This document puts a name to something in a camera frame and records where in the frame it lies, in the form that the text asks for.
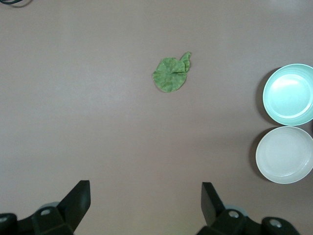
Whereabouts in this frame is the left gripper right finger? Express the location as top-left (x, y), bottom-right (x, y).
top-left (197, 182), bottom-right (246, 235)

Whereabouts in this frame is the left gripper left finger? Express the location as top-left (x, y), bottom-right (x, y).
top-left (31, 180), bottom-right (92, 235)

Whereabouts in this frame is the green lettuce leaf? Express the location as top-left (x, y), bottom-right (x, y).
top-left (152, 51), bottom-right (192, 94)

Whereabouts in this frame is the beige plate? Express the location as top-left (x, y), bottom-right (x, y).
top-left (255, 126), bottom-right (313, 184)

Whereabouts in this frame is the pale green plate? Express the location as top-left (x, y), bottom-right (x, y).
top-left (262, 63), bottom-right (313, 127)

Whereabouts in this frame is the black looped cable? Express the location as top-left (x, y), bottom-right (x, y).
top-left (0, 0), bottom-right (32, 8)

